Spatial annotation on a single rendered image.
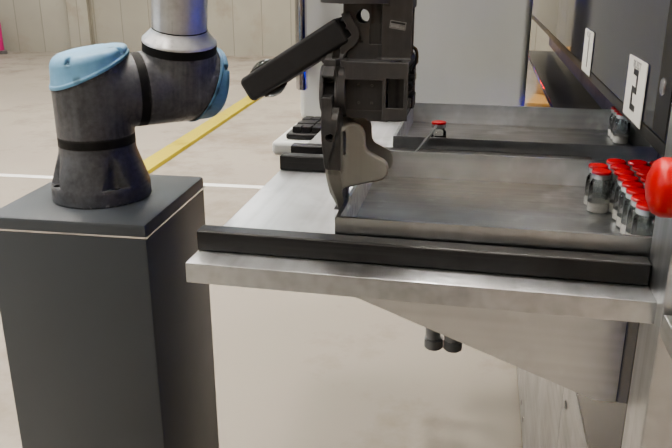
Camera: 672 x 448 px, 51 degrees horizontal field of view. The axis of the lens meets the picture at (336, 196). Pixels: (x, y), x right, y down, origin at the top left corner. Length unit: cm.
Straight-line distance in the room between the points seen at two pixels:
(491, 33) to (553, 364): 95
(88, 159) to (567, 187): 68
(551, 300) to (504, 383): 154
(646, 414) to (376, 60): 38
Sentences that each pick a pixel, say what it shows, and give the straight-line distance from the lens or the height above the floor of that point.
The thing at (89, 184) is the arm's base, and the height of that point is 83.
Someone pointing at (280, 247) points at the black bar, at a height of 89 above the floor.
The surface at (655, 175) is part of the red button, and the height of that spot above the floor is 101.
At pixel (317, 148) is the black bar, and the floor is 90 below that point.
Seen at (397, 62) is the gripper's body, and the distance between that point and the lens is 63.
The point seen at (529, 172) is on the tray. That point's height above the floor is 90.
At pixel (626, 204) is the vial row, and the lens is 74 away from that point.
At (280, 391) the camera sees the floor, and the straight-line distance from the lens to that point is 206.
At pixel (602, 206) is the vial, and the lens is 80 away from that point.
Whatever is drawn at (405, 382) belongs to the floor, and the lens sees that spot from 210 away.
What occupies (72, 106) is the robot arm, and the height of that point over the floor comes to 94.
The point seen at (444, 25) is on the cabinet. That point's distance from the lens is 155.
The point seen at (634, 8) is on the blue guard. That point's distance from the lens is 80.
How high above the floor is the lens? 113
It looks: 18 degrees down
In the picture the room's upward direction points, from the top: straight up
